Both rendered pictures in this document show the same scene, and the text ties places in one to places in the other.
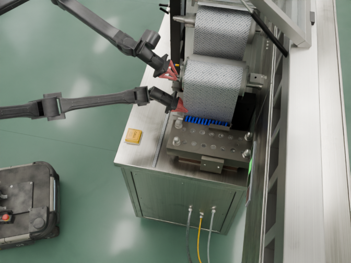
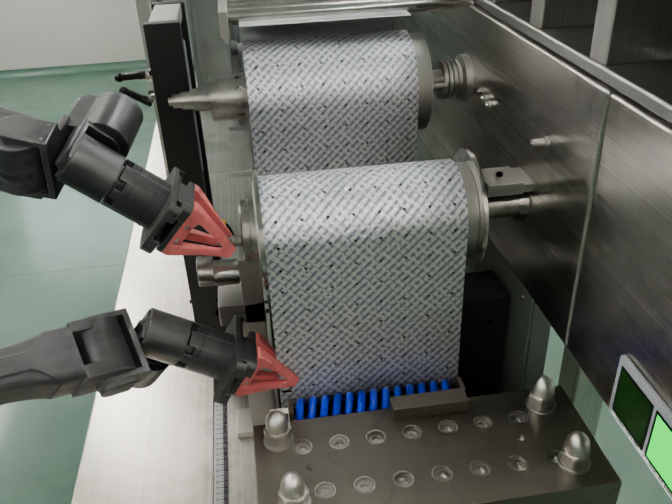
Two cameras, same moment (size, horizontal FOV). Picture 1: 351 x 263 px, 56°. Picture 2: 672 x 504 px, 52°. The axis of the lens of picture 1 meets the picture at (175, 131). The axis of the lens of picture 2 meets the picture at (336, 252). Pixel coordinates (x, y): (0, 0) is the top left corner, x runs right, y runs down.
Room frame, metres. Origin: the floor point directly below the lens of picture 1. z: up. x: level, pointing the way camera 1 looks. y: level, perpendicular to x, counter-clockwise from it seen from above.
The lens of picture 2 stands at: (0.28, 0.11, 1.65)
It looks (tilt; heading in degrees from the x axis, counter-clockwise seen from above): 31 degrees down; 341
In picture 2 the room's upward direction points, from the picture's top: 2 degrees counter-clockwise
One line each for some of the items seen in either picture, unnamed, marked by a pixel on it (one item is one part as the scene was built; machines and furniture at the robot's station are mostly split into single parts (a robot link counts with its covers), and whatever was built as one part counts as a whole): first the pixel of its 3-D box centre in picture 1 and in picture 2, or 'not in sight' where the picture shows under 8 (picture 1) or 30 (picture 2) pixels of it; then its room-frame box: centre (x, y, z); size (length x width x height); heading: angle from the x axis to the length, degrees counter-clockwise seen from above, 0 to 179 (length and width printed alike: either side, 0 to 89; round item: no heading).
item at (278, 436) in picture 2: (178, 122); (277, 426); (0.87, -0.01, 1.05); 0.04 x 0.04 x 0.04
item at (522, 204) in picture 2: (253, 84); (496, 204); (0.93, -0.33, 1.25); 0.07 x 0.04 x 0.04; 78
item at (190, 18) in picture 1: (192, 20); (231, 96); (1.24, -0.08, 1.34); 0.06 x 0.06 x 0.06; 78
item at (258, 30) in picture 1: (261, 29); (443, 79); (1.18, -0.39, 1.34); 0.07 x 0.07 x 0.07; 78
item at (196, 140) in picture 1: (211, 143); (426, 469); (0.78, -0.17, 1.00); 0.40 x 0.16 x 0.06; 78
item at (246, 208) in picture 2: (183, 73); (249, 230); (1.00, -0.03, 1.25); 0.07 x 0.02 x 0.07; 168
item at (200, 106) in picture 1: (208, 108); (369, 343); (0.91, -0.15, 1.10); 0.23 x 0.01 x 0.18; 78
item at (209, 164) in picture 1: (211, 165); not in sight; (0.69, -0.17, 0.97); 0.10 x 0.03 x 0.11; 78
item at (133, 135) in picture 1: (133, 135); not in sight; (0.88, 0.21, 0.91); 0.07 x 0.07 x 0.02; 78
